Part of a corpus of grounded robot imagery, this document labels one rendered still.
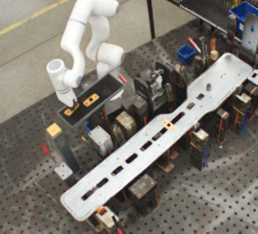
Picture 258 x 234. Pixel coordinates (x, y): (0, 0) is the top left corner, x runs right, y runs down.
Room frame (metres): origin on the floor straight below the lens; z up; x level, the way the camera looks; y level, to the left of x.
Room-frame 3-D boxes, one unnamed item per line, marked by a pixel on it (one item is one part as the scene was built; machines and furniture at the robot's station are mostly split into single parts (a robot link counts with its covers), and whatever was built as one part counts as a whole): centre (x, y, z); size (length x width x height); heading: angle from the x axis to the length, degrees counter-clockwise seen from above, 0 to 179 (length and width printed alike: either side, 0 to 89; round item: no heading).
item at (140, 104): (1.25, -0.06, 0.89); 0.13 x 0.11 x 0.38; 33
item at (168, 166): (1.06, -0.12, 0.84); 0.17 x 0.06 x 0.29; 33
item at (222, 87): (1.09, -0.18, 1.00); 1.38 x 0.22 x 0.02; 123
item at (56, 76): (1.19, 0.28, 1.48); 0.09 x 0.08 x 0.13; 57
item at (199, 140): (0.99, -0.34, 0.87); 0.12 x 0.09 x 0.35; 33
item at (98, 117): (1.26, 0.19, 0.92); 0.10 x 0.08 x 0.45; 123
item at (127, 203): (0.87, 0.16, 0.84); 0.17 x 0.06 x 0.29; 33
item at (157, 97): (1.33, -0.16, 0.94); 0.18 x 0.13 x 0.49; 123
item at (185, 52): (1.82, -0.48, 0.74); 0.11 x 0.10 x 0.09; 123
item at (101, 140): (1.06, 0.18, 0.90); 0.13 x 0.10 x 0.41; 33
